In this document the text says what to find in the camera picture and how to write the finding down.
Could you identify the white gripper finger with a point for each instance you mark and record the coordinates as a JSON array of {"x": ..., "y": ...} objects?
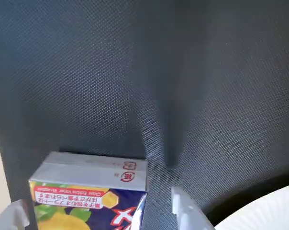
[
  {"x": 13, "y": 215},
  {"x": 187, "y": 213}
]

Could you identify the colourful candy box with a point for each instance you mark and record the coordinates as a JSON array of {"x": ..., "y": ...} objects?
[{"x": 87, "y": 175}]

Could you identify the round white paper dish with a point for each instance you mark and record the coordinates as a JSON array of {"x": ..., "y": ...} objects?
[{"x": 261, "y": 210}]

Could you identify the dark grey textured mat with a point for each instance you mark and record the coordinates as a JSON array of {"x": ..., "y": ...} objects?
[{"x": 135, "y": 72}]

